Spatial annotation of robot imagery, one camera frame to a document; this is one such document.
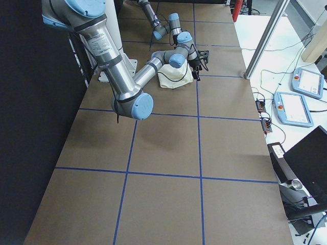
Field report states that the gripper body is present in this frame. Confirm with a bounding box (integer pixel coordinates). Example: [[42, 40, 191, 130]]
[[189, 59, 202, 71]]

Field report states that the cream cat print shirt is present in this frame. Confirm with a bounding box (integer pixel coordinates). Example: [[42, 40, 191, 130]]
[[157, 63, 193, 89]]

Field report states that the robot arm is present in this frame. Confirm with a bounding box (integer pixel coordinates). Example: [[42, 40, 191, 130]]
[[137, 0, 182, 40], [42, 1, 208, 120]]

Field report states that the orange black usb hub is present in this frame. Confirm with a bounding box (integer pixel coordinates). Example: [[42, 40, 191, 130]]
[[255, 100, 266, 113]]

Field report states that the red tube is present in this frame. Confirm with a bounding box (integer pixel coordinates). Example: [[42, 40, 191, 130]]
[[232, 0, 243, 22]]

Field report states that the white support column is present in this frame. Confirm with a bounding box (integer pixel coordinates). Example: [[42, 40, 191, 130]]
[[105, 0, 124, 55]]

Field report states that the brown table cover sheet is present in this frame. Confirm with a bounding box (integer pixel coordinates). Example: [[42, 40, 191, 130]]
[[25, 3, 293, 244]]

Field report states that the near teach pendant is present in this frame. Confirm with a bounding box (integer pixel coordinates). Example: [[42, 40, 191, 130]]
[[273, 92, 314, 128]]

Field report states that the teach pendant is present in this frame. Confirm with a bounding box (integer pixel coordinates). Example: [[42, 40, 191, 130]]
[[291, 68, 324, 99], [273, 92, 314, 128]]

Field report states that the far teach pendant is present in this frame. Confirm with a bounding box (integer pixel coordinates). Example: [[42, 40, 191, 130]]
[[291, 68, 324, 99]]

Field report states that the black laptop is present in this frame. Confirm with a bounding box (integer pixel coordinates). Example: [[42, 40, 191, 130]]
[[284, 126, 326, 203]]

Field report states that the metal cup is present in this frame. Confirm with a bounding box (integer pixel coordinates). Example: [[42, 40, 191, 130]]
[[289, 179, 303, 191]]

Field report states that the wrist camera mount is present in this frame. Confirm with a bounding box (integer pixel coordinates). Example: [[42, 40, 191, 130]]
[[198, 50, 209, 64]]

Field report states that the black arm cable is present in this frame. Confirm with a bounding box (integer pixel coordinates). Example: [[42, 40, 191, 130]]
[[157, 44, 209, 84]]

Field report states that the aluminium frame post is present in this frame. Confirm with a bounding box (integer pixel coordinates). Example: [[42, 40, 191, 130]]
[[244, 0, 290, 80]]

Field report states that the white post base plate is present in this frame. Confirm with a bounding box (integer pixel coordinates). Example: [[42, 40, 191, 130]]
[[98, 53, 137, 83]]

